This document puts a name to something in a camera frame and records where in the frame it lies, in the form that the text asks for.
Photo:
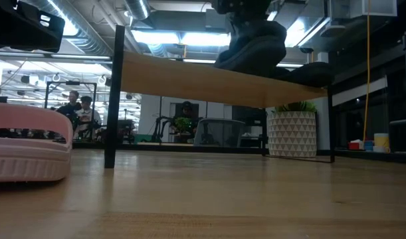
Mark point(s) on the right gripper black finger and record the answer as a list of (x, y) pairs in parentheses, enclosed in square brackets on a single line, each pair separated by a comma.
[(236, 21)]

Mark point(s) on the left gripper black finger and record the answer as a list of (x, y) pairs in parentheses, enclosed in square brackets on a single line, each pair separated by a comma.
[(40, 36)]

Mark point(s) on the black foam slide sandal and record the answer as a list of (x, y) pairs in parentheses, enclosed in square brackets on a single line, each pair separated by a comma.
[(309, 74), (256, 46)]

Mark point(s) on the pink foam slide sandal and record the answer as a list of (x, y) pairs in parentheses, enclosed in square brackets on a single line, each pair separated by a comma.
[(23, 166)]

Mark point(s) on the black background robot arm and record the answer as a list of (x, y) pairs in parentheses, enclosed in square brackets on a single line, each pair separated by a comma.
[(157, 127)]

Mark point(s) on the wooden shelf with black legs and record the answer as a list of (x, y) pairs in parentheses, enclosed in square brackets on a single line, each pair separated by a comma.
[(189, 79)]

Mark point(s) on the person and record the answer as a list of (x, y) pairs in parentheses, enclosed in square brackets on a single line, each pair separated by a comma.
[(69, 109), (186, 108), (87, 116)]

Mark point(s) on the grey mesh office chair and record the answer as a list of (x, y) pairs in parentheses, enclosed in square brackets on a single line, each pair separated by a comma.
[(219, 132)]

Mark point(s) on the small background plant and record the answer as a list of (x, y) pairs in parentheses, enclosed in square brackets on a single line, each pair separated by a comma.
[(182, 124)]

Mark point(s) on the green plant in patterned pot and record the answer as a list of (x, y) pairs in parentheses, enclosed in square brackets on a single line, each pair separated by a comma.
[(292, 136)]

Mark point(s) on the red box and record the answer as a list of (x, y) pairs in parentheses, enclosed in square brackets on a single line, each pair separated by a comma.
[(354, 146)]

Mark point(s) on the blue cup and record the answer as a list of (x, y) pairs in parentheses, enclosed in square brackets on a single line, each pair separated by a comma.
[(368, 146)]

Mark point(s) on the yellow cup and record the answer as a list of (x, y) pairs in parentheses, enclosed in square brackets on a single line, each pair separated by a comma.
[(381, 141)]

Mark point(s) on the silver ceiling duct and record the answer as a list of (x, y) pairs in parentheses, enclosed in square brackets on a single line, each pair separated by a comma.
[(138, 8), (86, 43)]

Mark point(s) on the black background rig frame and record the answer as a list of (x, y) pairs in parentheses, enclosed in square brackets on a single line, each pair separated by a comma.
[(71, 83)]

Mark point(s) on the black aluminium table frame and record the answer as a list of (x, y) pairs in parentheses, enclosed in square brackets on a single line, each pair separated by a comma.
[(222, 150)]

